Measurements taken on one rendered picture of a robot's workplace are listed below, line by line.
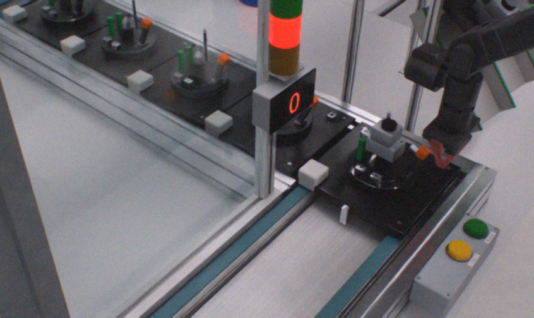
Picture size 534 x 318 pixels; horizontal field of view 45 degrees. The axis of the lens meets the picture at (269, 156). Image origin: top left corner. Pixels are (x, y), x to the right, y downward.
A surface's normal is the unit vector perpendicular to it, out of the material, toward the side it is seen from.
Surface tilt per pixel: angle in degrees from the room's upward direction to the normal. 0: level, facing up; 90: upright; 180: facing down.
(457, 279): 0
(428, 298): 90
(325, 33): 0
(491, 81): 90
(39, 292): 90
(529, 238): 0
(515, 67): 45
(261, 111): 90
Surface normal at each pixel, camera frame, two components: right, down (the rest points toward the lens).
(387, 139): -0.64, 0.49
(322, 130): 0.03, -0.76
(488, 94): 0.49, -0.18
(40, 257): 0.78, 0.42
